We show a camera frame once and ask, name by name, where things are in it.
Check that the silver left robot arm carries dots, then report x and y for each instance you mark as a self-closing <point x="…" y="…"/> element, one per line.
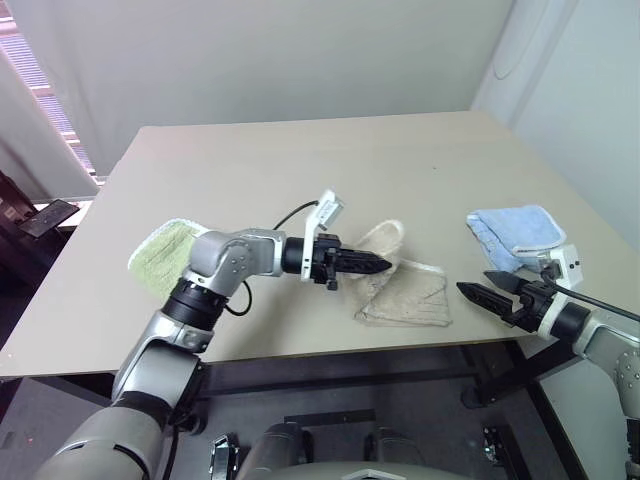
<point x="225" y="260"/>

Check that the window blind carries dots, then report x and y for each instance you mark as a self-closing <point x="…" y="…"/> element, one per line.
<point x="45" y="105"/>

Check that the black metal table frame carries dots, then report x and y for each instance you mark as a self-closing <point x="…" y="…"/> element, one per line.
<point x="500" y="370"/>

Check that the silver black floor bracket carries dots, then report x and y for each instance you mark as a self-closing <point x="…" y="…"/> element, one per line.
<point x="221" y="452"/>
<point x="495" y="445"/>

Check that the black floor plate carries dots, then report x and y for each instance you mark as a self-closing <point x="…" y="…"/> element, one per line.
<point x="330" y="417"/>

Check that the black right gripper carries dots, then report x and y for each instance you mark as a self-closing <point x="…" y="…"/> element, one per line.
<point x="535" y="305"/>

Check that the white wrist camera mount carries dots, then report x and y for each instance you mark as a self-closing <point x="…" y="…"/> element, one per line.
<point x="322" y="215"/>
<point x="565" y="260"/>

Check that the dark grey rounded shape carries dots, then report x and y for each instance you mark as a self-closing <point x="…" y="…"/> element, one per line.
<point x="402" y="447"/>
<point x="280" y="445"/>

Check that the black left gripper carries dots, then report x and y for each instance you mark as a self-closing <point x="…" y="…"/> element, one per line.
<point x="327" y="260"/>

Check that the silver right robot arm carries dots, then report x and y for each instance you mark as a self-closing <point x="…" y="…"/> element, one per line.
<point x="615" y="350"/>

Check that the green folded towel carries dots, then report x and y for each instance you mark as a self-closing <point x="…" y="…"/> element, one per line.
<point x="160" y="255"/>

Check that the dark brown furniture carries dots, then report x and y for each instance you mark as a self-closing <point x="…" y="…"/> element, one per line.
<point x="10" y="220"/>

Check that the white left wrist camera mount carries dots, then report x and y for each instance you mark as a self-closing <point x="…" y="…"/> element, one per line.
<point x="322" y="215"/>

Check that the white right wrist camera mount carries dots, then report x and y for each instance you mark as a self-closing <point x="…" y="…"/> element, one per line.
<point x="565" y="260"/>

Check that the black flat device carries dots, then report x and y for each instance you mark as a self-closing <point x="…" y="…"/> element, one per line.
<point x="50" y="218"/>

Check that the beige towel with white edging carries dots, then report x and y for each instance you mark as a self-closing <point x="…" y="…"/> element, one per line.
<point x="400" y="300"/>

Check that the blue folded towel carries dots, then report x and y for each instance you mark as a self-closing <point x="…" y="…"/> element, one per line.
<point x="515" y="225"/>

